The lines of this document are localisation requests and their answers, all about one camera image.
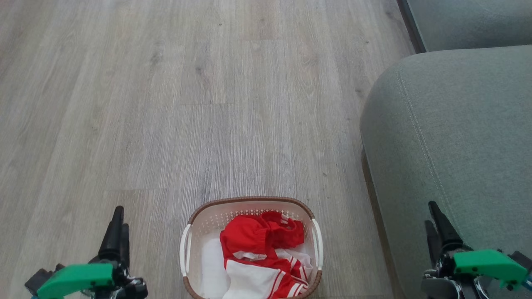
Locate white laundry basket brown rim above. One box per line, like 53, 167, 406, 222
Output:
180, 196, 323, 299

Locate grey-green flat sofa seat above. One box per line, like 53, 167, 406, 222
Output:
397, 0, 532, 53

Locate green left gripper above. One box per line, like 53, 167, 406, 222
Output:
37, 206, 148, 299

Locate red shorts white trim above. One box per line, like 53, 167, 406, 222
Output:
219, 211, 306, 260

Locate red jersey white stripes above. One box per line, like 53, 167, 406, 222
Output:
222, 247, 313, 299

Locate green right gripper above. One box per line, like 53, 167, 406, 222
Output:
421, 201, 532, 299

